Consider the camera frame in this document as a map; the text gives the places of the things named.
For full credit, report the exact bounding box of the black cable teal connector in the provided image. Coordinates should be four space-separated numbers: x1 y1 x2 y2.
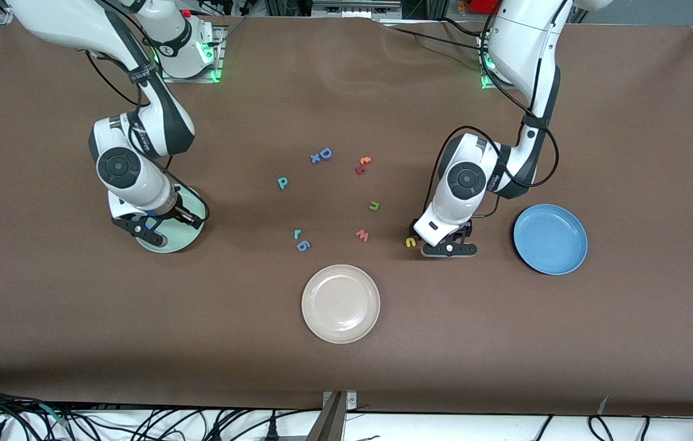
15 398 71 428

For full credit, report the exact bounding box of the beige plate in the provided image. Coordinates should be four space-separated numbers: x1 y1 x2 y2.
301 264 381 344

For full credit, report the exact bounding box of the grey metal rack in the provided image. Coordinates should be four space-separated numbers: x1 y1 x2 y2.
311 0 403 19

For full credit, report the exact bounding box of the aluminium camera mount post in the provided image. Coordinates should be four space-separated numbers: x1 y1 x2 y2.
306 390 359 441

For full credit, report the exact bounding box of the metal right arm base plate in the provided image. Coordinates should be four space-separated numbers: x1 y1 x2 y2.
157 24 225 83

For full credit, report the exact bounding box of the short black table cable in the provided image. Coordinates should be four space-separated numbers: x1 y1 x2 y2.
438 17 488 39

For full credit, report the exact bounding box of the pale green plate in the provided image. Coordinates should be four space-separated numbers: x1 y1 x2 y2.
135 187 209 254

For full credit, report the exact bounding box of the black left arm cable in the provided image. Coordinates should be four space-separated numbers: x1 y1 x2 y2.
423 0 561 215

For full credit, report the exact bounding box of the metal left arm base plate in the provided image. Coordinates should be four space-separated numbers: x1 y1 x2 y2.
479 34 497 90

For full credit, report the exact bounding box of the blue plate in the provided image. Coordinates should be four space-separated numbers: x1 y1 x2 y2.
512 204 588 276

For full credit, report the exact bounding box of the brown table cover mat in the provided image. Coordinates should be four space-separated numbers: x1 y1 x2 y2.
0 11 693 418

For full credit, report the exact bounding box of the long black table cable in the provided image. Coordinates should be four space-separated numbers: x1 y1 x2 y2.
383 24 494 50

